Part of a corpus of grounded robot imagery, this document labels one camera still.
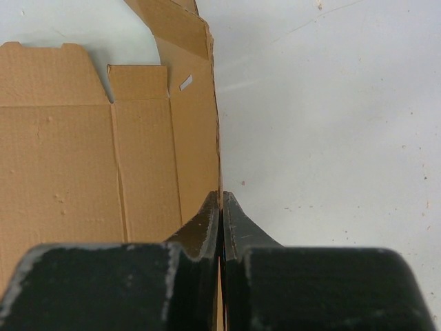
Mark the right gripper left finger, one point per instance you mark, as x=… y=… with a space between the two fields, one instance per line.
x=171 y=285

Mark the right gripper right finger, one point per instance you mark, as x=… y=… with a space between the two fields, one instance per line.
x=268 y=286

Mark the brown cardboard box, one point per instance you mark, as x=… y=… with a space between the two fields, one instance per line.
x=124 y=156

